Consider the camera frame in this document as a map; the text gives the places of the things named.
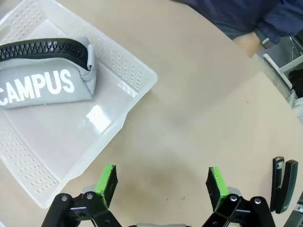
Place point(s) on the black bag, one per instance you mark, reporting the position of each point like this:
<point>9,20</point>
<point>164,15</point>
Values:
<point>296,81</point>

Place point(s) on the black stapler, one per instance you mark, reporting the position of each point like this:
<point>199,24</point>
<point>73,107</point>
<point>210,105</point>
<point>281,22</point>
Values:
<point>287,189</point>

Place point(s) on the person's navy jacket torso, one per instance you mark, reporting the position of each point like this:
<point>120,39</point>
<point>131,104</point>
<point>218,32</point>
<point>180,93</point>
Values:
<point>225,11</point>

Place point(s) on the grey wristwatch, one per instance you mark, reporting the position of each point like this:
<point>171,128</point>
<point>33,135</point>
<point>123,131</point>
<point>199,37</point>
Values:
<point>266,42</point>

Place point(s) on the white perforated plastic basket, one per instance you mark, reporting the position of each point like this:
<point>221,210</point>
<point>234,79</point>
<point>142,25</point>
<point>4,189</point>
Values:
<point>71,142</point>

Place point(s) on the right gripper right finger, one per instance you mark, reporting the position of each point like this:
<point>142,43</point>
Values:
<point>216,189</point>

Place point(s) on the person's left hand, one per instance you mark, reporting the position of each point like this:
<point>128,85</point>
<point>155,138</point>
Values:
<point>247,43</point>

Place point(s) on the grey Campus pencil case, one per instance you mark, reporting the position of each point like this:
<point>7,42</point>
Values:
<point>35,71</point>

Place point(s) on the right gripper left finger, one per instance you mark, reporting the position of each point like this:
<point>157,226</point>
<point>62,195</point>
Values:
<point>104,189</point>

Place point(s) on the person's left forearm navy sleeve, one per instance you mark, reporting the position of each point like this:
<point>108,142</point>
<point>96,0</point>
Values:
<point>281,21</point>

